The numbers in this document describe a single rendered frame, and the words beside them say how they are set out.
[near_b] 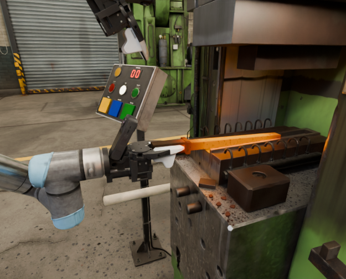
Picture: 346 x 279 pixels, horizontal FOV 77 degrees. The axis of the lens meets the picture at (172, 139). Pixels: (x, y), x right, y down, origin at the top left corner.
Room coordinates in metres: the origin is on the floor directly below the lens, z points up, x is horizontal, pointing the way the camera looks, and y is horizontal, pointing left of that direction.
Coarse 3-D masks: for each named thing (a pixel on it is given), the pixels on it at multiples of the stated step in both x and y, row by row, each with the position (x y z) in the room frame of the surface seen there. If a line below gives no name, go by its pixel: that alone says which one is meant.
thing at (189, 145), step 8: (232, 136) 0.61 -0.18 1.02; (240, 136) 0.62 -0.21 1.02; (248, 136) 0.62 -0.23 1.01; (256, 136) 0.62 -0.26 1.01; (264, 136) 0.63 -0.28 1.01; (272, 136) 0.64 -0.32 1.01; (280, 136) 0.65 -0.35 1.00; (152, 144) 0.51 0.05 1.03; (160, 144) 0.51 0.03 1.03; (168, 144) 0.52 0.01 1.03; (176, 144) 0.53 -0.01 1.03; (184, 144) 0.54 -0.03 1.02; (192, 144) 0.54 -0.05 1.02; (200, 144) 0.55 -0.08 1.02; (208, 144) 0.56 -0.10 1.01; (216, 144) 0.57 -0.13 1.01; (224, 144) 0.58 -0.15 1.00; (232, 144) 0.59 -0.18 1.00; (184, 152) 0.54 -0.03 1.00
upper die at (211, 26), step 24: (216, 0) 0.57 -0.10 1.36; (240, 0) 0.51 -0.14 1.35; (264, 0) 0.53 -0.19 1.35; (288, 0) 0.55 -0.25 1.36; (312, 0) 0.57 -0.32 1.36; (216, 24) 0.57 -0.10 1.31; (240, 24) 0.51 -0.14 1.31; (264, 24) 0.53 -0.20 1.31; (288, 24) 0.55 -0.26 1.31; (312, 24) 0.58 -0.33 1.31; (336, 24) 0.61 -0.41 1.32
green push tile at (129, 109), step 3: (126, 105) 0.95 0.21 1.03; (129, 105) 0.94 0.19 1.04; (132, 105) 0.93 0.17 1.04; (123, 108) 0.96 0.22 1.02; (126, 108) 0.94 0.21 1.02; (129, 108) 0.93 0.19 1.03; (132, 108) 0.92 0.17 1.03; (123, 111) 0.95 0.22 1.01; (126, 111) 0.93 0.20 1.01; (129, 111) 0.92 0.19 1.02; (132, 111) 0.91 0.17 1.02; (123, 114) 0.94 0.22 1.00; (126, 114) 0.92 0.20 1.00; (129, 114) 0.91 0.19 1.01; (132, 114) 0.91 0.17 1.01; (120, 117) 0.94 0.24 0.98; (123, 117) 0.93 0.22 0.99
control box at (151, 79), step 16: (112, 80) 1.14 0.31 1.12; (128, 80) 1.05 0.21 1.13; (144, 80) 0.97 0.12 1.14; (160, 80) 0.98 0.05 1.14; (112, 96) 1.07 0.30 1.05; (128, 96) 0.99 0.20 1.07; (144, 96) 0.92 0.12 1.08; (96, 112) 1.10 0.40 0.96; (144, 112) 0.91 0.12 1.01; (144, 128) 0.91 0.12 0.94
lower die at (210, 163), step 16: (272, 128) 0.79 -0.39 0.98; (288, 128) 0.76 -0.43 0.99; (304, 128) 0.73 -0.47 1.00; (240, 144) 0.59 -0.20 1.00; (288, 144) 0.61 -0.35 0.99; (304, 144) 0.61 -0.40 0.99; (320, 144) 0.63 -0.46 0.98; (208, 160) 0.56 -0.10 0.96; (224, 160) 0.51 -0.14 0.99; (240, 160) 0.53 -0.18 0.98; (256, 160) 0.54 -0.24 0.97
